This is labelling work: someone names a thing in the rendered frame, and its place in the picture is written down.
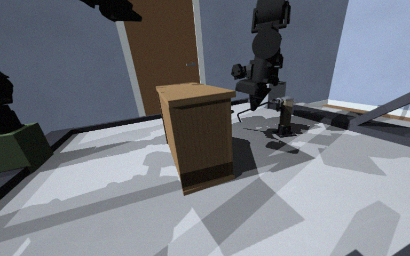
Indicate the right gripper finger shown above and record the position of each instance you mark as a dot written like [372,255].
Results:
[255,100]
[268,90]

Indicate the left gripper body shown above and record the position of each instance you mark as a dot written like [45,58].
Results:
[105,11]

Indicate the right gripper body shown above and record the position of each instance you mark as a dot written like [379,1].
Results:
[262,72]

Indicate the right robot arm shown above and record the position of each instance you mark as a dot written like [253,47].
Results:
[266,43]

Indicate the brown wooden cabinet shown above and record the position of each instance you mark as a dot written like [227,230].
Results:
[198,129]

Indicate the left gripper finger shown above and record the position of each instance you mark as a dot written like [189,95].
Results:
[125,15]
[119,4]

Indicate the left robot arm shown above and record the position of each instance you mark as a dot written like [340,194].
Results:
[8,119]

